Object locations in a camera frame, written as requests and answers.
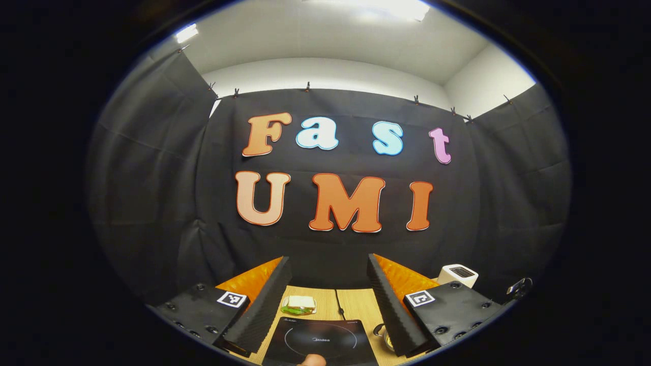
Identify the row of black cloth clips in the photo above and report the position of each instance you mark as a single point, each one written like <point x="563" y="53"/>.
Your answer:
<point x="307" y="86"/>

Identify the black induction cooktop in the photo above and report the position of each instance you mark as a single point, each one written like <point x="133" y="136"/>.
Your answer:
<point x="348" y="351"/>

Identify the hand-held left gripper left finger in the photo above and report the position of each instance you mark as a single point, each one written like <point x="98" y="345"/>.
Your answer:
<point x="269" y="310"/>

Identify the long ceiling light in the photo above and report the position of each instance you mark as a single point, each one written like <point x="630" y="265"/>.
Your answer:
<point x="394" y="7"/>
<point x="186" y="33"/>

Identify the ribbed glass cup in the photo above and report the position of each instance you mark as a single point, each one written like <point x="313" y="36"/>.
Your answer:
<point x="382" y="335"/>

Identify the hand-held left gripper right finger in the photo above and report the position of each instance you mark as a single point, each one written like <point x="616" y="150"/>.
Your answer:
<point x="389" y="310"/>

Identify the white toaster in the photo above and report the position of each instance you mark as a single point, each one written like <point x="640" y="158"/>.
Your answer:
<point x="455" y="277"/>

